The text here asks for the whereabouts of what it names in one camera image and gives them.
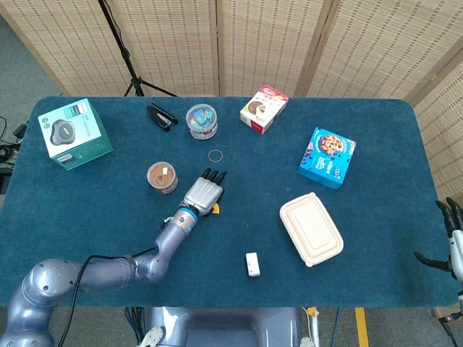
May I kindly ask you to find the right white five-finger robot hand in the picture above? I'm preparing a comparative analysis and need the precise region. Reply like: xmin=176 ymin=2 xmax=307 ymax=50
xmin=414 ymin=197 xmax=463 ymax=282

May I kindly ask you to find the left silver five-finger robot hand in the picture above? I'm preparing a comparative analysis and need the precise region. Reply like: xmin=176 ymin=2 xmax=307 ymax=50
xmin=183 ymin=168 xmax=229 ymax=217

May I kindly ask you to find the clear jar of rubber bands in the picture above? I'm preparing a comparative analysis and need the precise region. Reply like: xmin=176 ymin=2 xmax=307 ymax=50
xmin=146 ymin=162 xmax=179 ymax=195

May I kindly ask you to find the blue table cloth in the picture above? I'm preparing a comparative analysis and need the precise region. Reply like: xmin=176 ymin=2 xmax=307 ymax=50
xmin=0 ymin=95 xmax=460 ymax=308

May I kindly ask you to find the clear jar of binder clips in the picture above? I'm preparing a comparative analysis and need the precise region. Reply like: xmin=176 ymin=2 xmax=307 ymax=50
xmin=185 ymin=103 xmax=218 ymax=140

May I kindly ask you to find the small white box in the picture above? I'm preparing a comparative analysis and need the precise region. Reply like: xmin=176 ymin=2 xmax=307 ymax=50
xmin=245 ymin=252 xmax=261 ymax=278

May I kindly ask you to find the black stapler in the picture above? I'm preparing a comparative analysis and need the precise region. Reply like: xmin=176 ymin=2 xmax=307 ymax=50
xmin=145 ymin=103 xmax=179 ymax=132

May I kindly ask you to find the white and red cookie box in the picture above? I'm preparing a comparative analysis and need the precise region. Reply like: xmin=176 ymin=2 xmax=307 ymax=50
xmin=239 ymin=84 xmax=289 ymax=135

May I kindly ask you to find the beige lidded food container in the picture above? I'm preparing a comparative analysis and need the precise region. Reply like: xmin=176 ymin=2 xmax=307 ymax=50
xmin=279 ymin=192 xmax=345 ymax=268

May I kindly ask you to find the blue cookie box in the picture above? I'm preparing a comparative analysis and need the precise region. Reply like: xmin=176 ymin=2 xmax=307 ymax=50
xmin=296 ymin=127 xmax=357 ymax=190

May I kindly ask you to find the grey robot torso base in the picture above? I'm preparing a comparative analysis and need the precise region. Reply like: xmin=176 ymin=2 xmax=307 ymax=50
xmin=139 ymin=306 xmax=315 ymax=347

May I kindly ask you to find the green product box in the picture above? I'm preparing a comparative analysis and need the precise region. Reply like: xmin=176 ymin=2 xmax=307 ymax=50
xmin=37 ymin=98 xmax=114 ymax=171

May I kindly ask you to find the black tripod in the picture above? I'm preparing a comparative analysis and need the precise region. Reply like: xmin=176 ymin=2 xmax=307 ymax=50
xmin=97 ymin=0 xmax=178 ymax=98

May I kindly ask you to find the bamboo folding screen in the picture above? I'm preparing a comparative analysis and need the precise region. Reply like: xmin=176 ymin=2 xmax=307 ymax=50
xmin=0 ymin=0 xmax=463 ymax=196

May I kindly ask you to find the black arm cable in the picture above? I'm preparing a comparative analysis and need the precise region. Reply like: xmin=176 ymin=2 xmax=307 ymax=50
xmin=57 ymin=247 xmax=158 ymax=347

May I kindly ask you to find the black floor cables and adapter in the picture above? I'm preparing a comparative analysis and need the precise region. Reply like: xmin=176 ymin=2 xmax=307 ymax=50
xmin=0 ymin=115 xmax=28 ymax=166

